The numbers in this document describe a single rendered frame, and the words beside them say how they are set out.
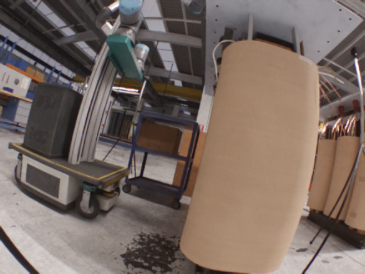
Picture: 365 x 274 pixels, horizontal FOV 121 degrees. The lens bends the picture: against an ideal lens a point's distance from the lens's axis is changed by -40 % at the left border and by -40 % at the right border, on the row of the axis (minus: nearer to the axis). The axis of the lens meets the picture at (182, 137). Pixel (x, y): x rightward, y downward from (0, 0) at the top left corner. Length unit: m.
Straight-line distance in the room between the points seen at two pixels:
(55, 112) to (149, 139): 1.02
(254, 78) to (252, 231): 0.53
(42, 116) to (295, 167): 1.49
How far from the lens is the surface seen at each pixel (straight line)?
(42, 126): 1.38
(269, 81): 0.65
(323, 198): 2.55
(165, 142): 1.80
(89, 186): 1.13
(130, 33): 1.29
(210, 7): 1.01
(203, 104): 11.95
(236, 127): 0.57
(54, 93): 1.36
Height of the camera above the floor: 0.60
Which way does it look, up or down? 4 degrees up
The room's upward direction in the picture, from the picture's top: 13 degrees clockwise
